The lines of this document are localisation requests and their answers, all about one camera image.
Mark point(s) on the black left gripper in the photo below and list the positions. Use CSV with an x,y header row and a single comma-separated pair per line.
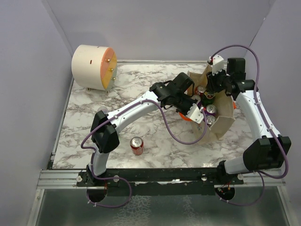
x,y
191,102

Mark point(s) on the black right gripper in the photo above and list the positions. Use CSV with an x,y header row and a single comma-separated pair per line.
x,y
211,79

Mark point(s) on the purple soda can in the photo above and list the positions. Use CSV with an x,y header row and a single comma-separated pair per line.
x,y
210,110
210,120
196,97

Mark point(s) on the red soda can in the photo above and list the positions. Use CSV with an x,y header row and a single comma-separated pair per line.
x,y
137,145
200,90

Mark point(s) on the green glass bottle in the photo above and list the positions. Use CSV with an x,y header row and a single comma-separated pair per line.
x,y
208,98

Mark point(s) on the beige canvas tote bag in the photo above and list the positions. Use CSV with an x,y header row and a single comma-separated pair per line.
x,y
225,110

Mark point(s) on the purple soda can front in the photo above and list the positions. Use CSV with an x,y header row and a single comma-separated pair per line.
x,y
210,120

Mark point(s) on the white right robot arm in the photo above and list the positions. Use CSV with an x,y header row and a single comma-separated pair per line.
x,y
269,147

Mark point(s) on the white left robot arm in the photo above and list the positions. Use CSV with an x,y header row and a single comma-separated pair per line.
x,y
106,127

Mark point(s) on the red soda can front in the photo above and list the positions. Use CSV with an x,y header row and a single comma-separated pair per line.
x,y
137,145

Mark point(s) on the clear tub of paper clips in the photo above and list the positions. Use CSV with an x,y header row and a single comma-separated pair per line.
x,y
103,108

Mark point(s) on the round cream drawer cabinet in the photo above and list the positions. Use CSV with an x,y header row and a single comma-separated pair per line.
x,y
94,67

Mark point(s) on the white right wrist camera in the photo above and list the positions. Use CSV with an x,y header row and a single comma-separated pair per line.
x,y
217,64

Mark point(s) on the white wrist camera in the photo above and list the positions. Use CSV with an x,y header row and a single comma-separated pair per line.
x,y
217,64
195,114

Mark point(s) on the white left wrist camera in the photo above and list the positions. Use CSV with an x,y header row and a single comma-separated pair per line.
x,y
195,114

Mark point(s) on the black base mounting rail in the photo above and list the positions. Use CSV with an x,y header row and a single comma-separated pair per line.
x,y
157,181

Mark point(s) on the aluminium frame rail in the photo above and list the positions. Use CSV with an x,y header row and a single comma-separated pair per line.
x,y
67,179

